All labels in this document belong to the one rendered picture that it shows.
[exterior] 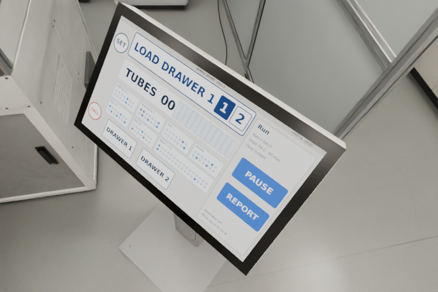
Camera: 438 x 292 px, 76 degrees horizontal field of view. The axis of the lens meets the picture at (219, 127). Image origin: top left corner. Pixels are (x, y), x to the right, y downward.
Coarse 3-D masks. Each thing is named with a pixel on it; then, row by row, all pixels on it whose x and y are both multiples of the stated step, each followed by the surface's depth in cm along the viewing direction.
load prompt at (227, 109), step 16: (144, 48) 57; (160, 48) 55; (144, 64) 57; (160, 64) 56; (176, 64) 54; (176, 80) 55; (192, 80) 53; (208, 80) 52; (192, 96) 54; (208, 96) 52; (224, 96) 51; (208, 112) 53; (224, 112) 51; (240, 112) 50; (256, 112) 49; (240, 128) 51
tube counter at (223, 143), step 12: (168, 96) 56; (168, 108) 56; (180, 108) 55; (192, 108) 54; (180, 120) 56; (192, 120) 54; (204, 120) 53; (192, 132) 55; (204, 132) 54; (216, 132) 53; (216, 144) 53; (228, 144) 52; (228, 156) 52
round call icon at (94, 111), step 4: (92, 100) 65; (92, 104) 65; (96, 104) 64; (88, 108) 65; (92, 108) 65; (96, 108) 64; (100, 108) 64; (88, 112) 66; (92, 112) 65; (96, 112) 64; (100, 112) 64; (92, 116) 65; (96, 116) 65; (100, 116) 64; (96, 120) 65
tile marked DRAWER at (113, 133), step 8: (104, 128) 64; (112, 128) 63; (120, 128) 62; (104, 136) 64; (112, 136) 64; (120, 136) 63; (128, 136) 62; (112, 144) 64; (120, 144) 63; (128, 144) 62; (136, 144) 61; (128, 152) 62
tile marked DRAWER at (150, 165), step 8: (144, 152) 60; (136, 160) 62; (144, 160) 61; (152, 160) 60; (144, 168) 61; (152, 168) 60; (160, 168) 59; (168, 168) 58; (152, 176) 60; (160, 176) 59; (168, 176) 59; (160, 184) 60; (168, 184) 59
